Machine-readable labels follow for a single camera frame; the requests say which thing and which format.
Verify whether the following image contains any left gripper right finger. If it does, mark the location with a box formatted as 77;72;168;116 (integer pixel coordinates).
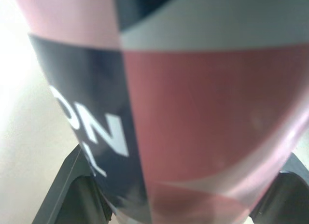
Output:
248;152;309;224

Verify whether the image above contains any pink and navy patterned tube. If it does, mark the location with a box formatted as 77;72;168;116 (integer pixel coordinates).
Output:
12;0;309;224

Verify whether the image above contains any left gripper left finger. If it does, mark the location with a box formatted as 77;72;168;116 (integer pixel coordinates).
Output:
32;145;119;224

